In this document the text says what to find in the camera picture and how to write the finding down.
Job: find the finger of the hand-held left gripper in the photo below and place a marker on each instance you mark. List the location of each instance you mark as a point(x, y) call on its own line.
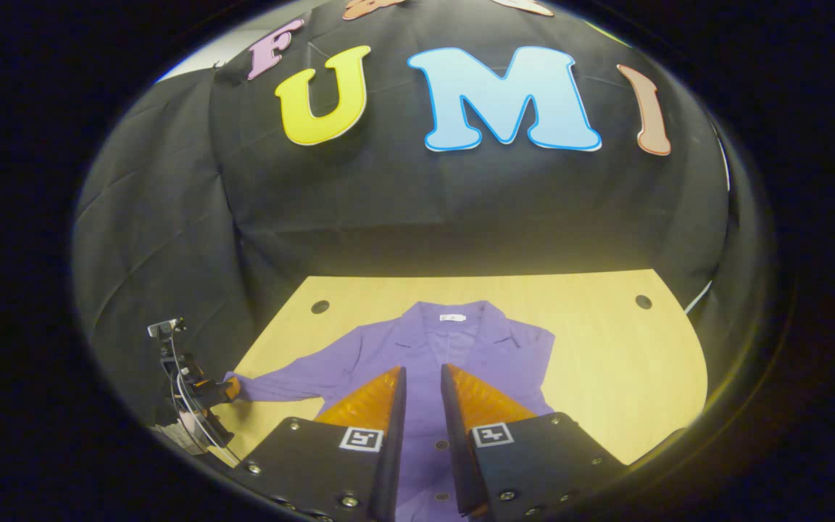
point(220, 391)

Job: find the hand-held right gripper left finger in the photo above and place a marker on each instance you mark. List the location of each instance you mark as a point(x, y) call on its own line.
point(392, 435)

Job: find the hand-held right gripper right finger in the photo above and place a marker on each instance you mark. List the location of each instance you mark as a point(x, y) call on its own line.
point(457, 435)

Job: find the purple button shirt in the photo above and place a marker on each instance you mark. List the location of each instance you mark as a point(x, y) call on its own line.
point(475, 348)

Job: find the black table grommet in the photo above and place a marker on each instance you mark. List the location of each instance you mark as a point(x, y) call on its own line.
point(643, 301)
point(320, 306)

